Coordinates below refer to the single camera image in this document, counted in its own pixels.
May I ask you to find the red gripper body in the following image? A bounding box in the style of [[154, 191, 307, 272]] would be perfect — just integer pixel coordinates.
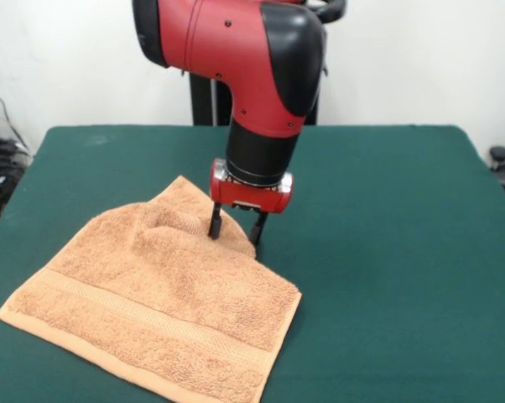
[[209, 158, 296, 216]]

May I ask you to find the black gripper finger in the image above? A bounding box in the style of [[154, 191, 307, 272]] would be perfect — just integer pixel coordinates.
[[247, 212, 270, 246], [208, 201, 224, 241]]

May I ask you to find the orange terry towel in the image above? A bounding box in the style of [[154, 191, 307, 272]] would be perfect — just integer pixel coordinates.
[[0, 175, 303, 403]]

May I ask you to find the dark green table cloth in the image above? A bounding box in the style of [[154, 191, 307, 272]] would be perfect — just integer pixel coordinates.
[[0, 123, 505, 403]]

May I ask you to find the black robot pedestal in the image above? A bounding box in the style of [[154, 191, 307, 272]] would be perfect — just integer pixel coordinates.
[[179, 0, 348, 127]]

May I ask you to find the black cable bundle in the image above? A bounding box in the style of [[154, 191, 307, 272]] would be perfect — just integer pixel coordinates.
[[0, 138, 32, 222]]

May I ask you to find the grey wall cable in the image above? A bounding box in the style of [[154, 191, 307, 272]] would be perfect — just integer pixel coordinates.
[[0, 77, 29, 152]]

